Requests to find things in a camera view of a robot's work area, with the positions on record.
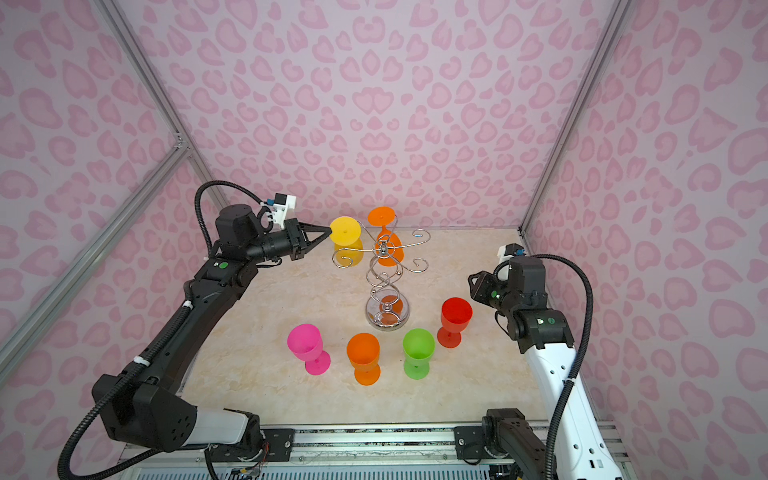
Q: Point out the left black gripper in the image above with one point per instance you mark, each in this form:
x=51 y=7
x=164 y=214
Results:
x=297 y=239

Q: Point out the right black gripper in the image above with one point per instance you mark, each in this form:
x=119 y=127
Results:
x=484 y=282

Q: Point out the red wine glass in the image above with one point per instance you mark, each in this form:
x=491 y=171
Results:
x=456 y=314

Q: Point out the yellow wine glass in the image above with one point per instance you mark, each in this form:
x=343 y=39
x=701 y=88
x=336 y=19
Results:
x=346 y=236

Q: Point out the orange wine glass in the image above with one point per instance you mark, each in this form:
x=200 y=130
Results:
x=363 y=352
x=389 y=248

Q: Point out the green wine glass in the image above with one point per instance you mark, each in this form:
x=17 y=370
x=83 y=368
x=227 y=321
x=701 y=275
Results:
x=419 y=346

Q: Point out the pink wine glass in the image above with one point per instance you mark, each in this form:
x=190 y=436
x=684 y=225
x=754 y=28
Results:
x=306 y=343

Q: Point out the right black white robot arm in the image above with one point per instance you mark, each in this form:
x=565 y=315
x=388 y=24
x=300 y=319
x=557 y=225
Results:
x=574 y=447

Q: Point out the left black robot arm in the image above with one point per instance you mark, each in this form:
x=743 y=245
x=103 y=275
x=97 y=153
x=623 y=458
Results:
x=140 y=405

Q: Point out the left diagonal aluminium strut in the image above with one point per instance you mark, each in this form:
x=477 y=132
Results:
x=25 y=337

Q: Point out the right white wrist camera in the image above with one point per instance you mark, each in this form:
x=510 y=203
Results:
x=505 y=254

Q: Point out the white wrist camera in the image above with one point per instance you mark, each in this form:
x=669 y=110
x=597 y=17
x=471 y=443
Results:
x=276 y=211
x=505 y=254

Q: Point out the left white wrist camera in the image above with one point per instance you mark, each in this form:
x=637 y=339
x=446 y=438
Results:
x=276 y=211

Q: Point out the chrome wire glass rack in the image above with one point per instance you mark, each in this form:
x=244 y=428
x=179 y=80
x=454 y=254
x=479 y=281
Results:
x=387 y=308

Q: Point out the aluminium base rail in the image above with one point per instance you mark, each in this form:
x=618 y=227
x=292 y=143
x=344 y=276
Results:
x=347 y=451

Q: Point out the left corner aluminium post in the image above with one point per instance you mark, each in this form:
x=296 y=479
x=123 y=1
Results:
x=162 y=114

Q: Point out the corner aluminium post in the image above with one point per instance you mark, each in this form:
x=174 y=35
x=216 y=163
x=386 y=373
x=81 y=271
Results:
x=620 y=13
x=162 y=114

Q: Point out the right corner aluminium post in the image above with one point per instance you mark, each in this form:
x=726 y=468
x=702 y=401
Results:
x=620 y=13

